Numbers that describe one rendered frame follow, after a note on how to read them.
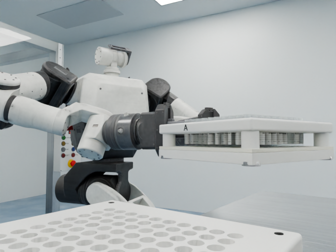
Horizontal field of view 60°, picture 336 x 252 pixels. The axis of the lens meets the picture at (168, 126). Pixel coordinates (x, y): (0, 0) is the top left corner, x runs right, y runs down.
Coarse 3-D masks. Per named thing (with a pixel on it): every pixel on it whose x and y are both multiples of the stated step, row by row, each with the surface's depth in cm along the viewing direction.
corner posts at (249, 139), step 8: (168, 136) 61; (248, 136) 43; (256, 136) 43; (320, 136) 56; (328, 136) 56; (168, 144) 60; (248, 144) 43; (256, 144) 43; (320, 144) 56; (328, 144) 56
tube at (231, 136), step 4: (228, 116) 51; (232, 116) 51; (228, 132) 51; (232, 132) 51; (228, 136) 51; (232, 136) 51; (228, 140) 51; (232, 140) 51; (228, 144) 51; (232, 144) 51
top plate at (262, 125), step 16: (160, 128) 62; (176, 128) 57; (192, 128) 53; (208, 128) 50; (224, 128) 47; (240, 128) 44; (256, 128) 43; (272, 128) 45; (288, 128) 48; (304, 128) 51; (320, 128) 54
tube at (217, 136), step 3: (213, 117) 54; (216, 117) 54; (219, 117) 54; (216, 135) 53; (219, 135) 54; (216, 138) 53; (219, 138) 54; (216, 141) 53; (219, 141) 53; (216, 144) 53; (219, 144) 53
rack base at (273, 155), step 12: (168, 156) 59; (180, 156) 56; (192, 156) 53; (204, 156) 50; (216, 156) 48; (228, 156) 46; (240, 156) 44; (252, 156) 42; (264, 156) 44; (276, 156) 46; (288, 156) 47; (300, 156) 50; (312, 156) 52; (324, 156) 54
